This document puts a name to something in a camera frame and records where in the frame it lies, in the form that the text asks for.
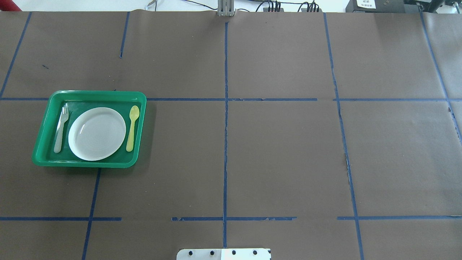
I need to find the green plastic tray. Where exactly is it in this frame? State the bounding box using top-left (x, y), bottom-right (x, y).
top-left (32, 90), bottom-right (147, 168)

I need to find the metal mounting plate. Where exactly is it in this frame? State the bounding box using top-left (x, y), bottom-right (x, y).
top-left (176, 248), bottom-right (272, 260)

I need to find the black cable bundle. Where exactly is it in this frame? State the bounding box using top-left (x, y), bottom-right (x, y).
top-left (249, 0), bottom-right (322, 13)

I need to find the long blue tape strip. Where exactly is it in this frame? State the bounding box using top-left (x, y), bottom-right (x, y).
top-left (1, 97), bottom-right (462, 102)

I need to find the grey metal bracket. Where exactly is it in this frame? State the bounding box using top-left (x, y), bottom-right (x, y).
top-left (217, 0), bottom-right (236, 17)

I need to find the yellow plastic spoon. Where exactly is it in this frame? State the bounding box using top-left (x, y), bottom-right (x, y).
top-left (126, 105), bottom-right (140, 152)

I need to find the red object corner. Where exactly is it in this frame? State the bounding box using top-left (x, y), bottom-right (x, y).
top-left (0, 0), bottom-right (22, 12)

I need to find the white round plate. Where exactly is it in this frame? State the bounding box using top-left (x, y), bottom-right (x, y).
top-left (68, 107), bottom-right (126, 161)

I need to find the crossing blue tape strip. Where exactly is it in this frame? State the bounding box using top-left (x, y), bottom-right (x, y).
top-left (222, 22), bottom-right (229, 248)

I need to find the dark equipment box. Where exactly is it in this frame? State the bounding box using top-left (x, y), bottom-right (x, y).
top-left (345, 0), bottom-right (405, 13)

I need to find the clear plastic fork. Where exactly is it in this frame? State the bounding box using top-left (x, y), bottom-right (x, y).
top-left (53, 103), bottom-right (70, 153)

